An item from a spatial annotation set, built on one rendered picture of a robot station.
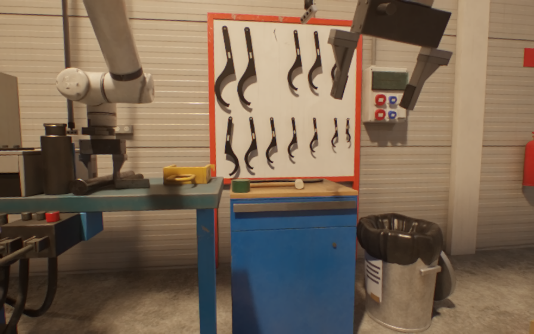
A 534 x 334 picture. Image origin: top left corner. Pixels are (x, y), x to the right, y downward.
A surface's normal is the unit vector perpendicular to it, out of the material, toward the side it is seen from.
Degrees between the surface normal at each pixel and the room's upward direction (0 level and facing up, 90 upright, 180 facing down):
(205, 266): 90
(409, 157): 90
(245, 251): 90
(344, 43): 114
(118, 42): 128
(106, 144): 89
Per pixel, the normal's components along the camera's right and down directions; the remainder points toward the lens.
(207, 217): 0.12, 0.08
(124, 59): 0.55, 0.66
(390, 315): -0.57, 0.12
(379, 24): 0.08, 0.48
